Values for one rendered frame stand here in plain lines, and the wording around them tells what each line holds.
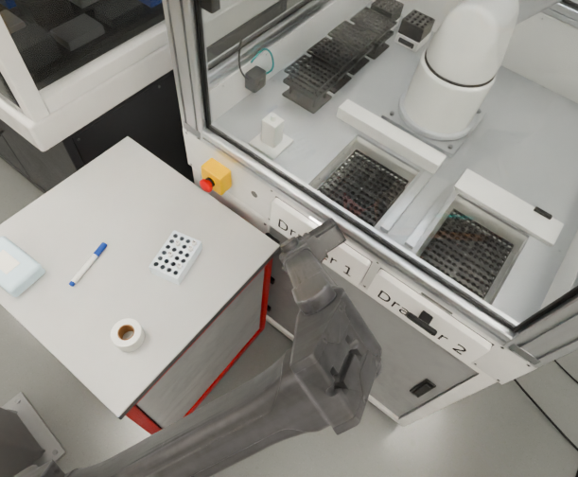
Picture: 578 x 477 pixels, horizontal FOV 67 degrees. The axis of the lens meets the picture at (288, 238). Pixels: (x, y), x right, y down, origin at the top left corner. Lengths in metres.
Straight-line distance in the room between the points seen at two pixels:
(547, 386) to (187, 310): 1.62
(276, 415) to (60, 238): 1.02
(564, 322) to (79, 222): 1.17
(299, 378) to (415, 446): 1.58
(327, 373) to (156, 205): 1.01
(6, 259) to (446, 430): 1.64
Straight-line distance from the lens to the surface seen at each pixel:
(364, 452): 1.87
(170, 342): 1.12
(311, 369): 0.37
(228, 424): 0.41
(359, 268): 1.06
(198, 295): 1.16
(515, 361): 1.09
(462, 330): 1.05
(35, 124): 1.41
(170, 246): 1.19
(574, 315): 0.91
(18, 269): 1.26
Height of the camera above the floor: 1.81
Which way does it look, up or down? 58 degrees down
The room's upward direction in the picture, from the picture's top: 10 degrees clockwise
